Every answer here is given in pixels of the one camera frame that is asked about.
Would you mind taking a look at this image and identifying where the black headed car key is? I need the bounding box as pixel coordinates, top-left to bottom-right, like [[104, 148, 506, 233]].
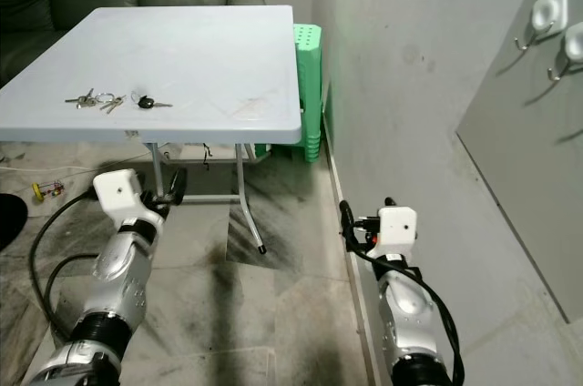
[[133, 92, 172, 111]]

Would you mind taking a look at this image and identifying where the small yellow red toy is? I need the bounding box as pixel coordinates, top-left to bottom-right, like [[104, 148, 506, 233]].
[[32, 181, 66, 202]]

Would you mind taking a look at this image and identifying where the silver key bunch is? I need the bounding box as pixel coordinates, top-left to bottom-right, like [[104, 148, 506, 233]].
[[65, 88, 127, 115]]

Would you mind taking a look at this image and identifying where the black round floor object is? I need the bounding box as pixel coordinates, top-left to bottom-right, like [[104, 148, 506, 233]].
[[0, 193, 28, 255]]

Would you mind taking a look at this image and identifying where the green plastic stool stack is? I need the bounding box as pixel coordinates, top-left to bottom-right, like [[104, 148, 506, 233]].
[[241, 24, 324, 164]]

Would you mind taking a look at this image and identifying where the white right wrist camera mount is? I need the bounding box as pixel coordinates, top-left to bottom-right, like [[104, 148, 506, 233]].
[[378, 208, 418, 255]]

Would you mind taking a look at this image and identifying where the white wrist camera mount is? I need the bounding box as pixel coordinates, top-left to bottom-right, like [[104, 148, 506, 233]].
[[93, 169, 160, 221], [378, 208, 418, 255]]

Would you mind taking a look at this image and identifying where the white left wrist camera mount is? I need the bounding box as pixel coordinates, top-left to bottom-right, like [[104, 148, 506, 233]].
[[93, 169, 160, 221]]

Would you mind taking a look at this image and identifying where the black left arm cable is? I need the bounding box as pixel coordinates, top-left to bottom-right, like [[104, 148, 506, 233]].
[[32, 188, 106, 337]]

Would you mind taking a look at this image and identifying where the grey wall panel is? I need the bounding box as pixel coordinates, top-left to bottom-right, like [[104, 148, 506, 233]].
[[457, 0, 583, 323]]

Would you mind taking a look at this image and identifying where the white wall hook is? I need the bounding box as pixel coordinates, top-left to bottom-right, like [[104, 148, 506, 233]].
[[515, 0, 568, 50], [549, 22, 583, 80]]

